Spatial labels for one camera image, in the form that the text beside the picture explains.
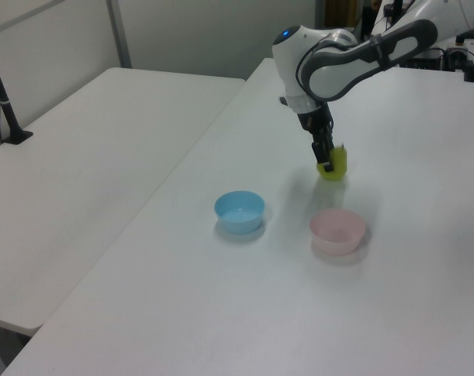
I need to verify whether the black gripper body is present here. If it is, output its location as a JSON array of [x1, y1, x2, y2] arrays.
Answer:
[[296, 102, 336, 149]]

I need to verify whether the green pear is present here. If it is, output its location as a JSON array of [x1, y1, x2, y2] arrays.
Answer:
[[316, 146, 349, 183]]

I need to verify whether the pink plastic bowl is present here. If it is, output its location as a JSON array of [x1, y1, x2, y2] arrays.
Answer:
[[309, 208, 367, 256]]

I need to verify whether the light blue plastic bowl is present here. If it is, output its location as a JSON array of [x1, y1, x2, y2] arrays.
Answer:
[[214, 190, 266, 236]]

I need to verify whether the dark equipment box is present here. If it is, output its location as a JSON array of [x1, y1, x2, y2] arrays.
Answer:
[[411, 45, 473, 72]]

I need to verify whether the white side table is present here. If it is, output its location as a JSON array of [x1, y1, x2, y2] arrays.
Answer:
[[0, 67, 248, 376]]

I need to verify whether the black pole with foot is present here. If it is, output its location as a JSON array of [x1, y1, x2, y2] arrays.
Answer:
[[0, 34, 34, 146]]

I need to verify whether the grey partition post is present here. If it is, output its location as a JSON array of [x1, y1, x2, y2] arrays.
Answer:
[[106, 0, 133, 69]]

